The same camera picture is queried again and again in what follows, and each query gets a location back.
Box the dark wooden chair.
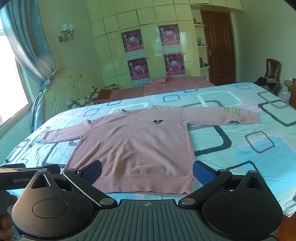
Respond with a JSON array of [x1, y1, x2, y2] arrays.
[[254, 58, 281, 94]]

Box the person's left hand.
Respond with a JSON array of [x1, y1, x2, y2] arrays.
[[0, 191, 18, 241]]

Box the lower right pink poster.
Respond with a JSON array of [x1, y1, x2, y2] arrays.
[[164, 53, 185, 76]]

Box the patterned teal pillow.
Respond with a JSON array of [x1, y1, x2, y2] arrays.
[[66, 86, 102, 109]]

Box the pink poster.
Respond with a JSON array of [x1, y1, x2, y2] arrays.
[[164, 53, 185, 76], [121, 29, 144, 53], [159, 24, 181, 46], [127, 57, 149, 81]]

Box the brown wooden door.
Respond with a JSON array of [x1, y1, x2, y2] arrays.
[[201, 10, 236, 86]]

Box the pink striped bed cover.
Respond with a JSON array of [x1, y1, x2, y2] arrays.
[[96, 76, 214, 104]]

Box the wall lamp with two shades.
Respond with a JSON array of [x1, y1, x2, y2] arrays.
[[58, 23, 75, 43]]

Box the corner wall shelves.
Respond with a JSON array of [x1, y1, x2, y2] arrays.
[[191, 5, 211, 81]]

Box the cream round headboard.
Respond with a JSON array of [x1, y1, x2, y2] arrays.
[[44, 68, 104, 121]]

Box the blue curtain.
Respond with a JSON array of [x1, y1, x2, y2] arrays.
[[1, 1, 56, 131]]

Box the orange brown striped pillow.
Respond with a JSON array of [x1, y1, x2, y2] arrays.
[[97, 89, 121, 100]]

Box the upper right pink poster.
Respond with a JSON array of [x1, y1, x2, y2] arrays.
[[159, 24, 181, 46]]

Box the cream wardrobe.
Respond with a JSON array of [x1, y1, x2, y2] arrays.
[[86, 1, 242, 89]]

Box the pink long-sleeve sweatshirt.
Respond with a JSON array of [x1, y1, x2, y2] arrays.
[[40, 105, 260, 195]]

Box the upper left pink poster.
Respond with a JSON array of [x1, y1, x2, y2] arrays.
[[121, 29, 144, 53]]

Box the lower left pink poster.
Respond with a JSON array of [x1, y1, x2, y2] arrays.
[[127, 57, 149, 81]]

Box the wooden side table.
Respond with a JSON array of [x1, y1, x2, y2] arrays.
[[284, 78, 296, 108]]

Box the light blue patterned bed sheet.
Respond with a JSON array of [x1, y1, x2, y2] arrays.
[[6, 82, 295, 216]]

